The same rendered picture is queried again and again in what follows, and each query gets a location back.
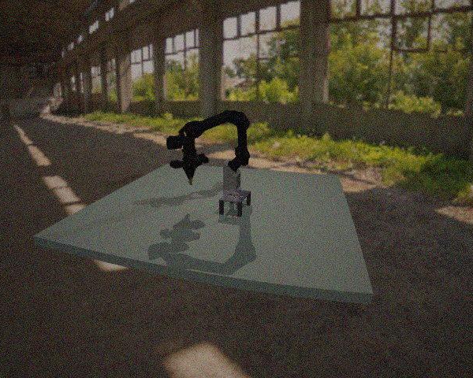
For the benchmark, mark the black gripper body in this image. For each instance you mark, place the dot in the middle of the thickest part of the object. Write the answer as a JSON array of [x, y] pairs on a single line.
[[178, 164]]

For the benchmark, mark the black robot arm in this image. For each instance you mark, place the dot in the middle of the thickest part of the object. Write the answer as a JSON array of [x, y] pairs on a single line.
[[195, 129]]

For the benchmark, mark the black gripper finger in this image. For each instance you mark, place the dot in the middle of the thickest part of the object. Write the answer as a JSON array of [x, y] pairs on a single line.
[[192, 169], [187, 170]]

